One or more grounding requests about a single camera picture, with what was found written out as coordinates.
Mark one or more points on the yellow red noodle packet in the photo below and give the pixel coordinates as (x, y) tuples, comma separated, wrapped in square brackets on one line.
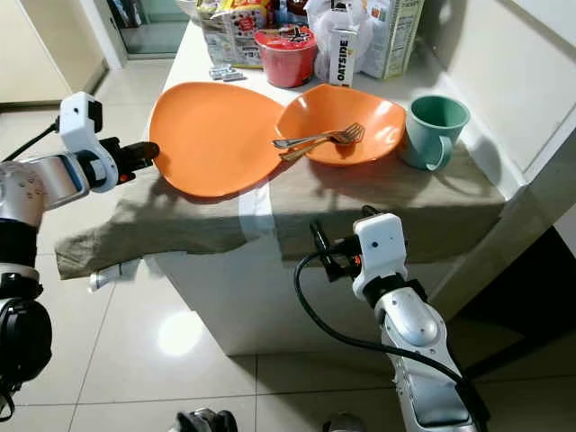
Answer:
[(234, 6)]

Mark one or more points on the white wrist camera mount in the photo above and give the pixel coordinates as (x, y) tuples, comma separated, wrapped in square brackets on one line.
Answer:
[(79, 119), (378, 243)]

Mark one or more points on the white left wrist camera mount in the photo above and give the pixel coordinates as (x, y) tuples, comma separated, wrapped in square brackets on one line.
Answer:
[(79, 119)]

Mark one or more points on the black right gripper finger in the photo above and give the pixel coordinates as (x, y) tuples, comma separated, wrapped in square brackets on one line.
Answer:
[(324, 245), (369, 213)]

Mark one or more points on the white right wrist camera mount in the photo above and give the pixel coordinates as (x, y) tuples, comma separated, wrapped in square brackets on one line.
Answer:
[(378, 243)]

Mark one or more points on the white counter cabinet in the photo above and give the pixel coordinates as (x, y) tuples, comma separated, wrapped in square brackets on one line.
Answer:
[(234, 306)]

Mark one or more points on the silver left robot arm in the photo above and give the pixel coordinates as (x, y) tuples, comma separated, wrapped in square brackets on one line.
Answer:
[(36, 184)]

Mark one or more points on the red instant noodle cup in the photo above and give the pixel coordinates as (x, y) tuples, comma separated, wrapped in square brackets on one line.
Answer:
[(285, 63)]

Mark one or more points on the large pale cereal box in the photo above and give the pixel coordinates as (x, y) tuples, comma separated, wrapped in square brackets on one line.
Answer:
[(396, 36)]

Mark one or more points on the white oat milk carton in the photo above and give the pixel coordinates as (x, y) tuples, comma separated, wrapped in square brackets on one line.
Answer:
[(344, 58)]

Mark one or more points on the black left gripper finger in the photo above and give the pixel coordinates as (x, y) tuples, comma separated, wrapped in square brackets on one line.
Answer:
[(145, 151), (139, 170)]

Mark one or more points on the green ceramic mug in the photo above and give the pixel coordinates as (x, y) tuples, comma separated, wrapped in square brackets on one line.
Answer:
[(436, 135)]

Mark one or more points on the orange deep plate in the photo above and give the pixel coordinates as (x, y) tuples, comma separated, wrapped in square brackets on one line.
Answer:
[(337, 108)]

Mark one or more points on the white plastic bag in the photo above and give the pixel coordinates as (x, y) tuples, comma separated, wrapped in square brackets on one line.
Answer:
[(319, 27)]

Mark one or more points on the beige counter cabinet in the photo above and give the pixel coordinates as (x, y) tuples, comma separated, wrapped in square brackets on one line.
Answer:
[(45, 45)]

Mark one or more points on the silver metal fork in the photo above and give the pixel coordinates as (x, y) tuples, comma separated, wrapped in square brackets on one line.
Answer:
[(297, 153), (301, 140)]

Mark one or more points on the glass sliding door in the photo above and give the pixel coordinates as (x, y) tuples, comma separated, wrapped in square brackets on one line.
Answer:
[(144, 25)]

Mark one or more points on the grey beige table cloth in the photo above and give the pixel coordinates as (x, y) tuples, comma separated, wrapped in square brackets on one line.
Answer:
[(369, 207)]

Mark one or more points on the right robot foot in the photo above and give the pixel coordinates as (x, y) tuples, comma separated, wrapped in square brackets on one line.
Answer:
[(344, 424)]

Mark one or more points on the small silver blister pack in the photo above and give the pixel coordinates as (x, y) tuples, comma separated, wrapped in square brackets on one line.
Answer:
[(220, 70), (233, 76)]

